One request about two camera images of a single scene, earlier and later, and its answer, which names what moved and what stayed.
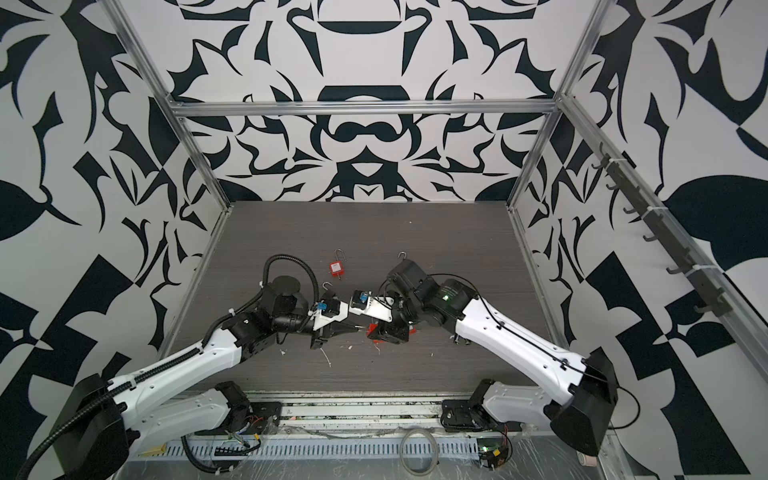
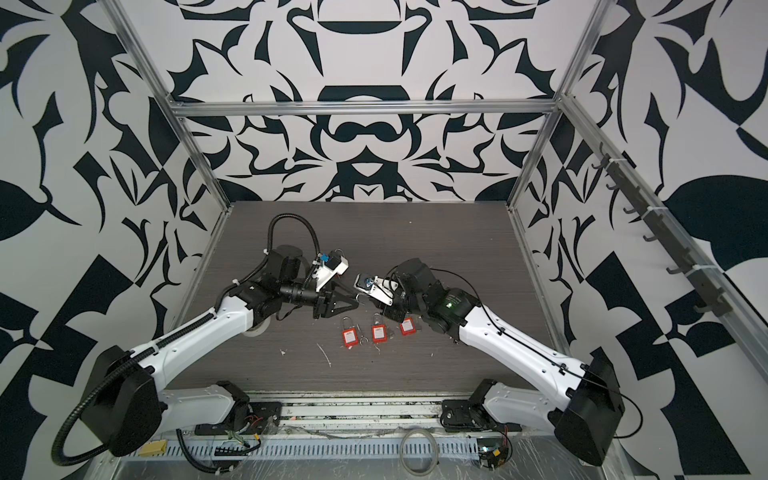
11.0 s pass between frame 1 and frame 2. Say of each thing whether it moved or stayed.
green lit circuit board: stayed
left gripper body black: moved
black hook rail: stayed
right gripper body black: moved
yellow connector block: stayed
